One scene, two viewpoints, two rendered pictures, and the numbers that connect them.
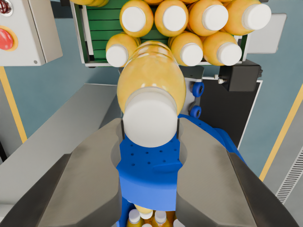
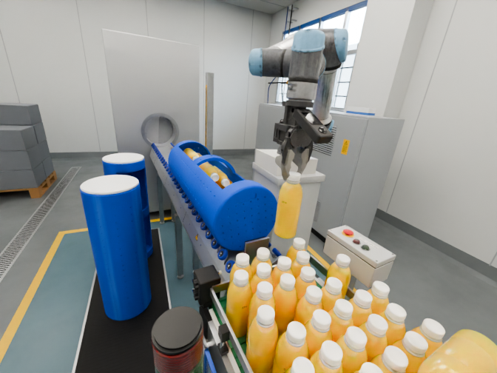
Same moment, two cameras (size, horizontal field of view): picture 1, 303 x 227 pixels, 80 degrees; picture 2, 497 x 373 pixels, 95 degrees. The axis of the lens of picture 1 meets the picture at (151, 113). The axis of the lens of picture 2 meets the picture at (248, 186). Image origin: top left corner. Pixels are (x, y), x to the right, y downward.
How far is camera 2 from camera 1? 0.59 m
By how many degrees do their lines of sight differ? 45
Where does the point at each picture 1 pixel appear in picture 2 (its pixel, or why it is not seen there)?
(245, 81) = (204, 272)
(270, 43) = not seen: hidden behind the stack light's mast
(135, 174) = (263, 191)
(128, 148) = (266, 208)
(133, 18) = (303, 254)
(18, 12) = (350, 242)
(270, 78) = not seen: outside the picture
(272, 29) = not seen: hidden behind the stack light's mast
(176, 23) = (282, 259)
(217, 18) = (263, 266)
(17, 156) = (310, 213)
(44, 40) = (334, 243)
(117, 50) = (300, 243)
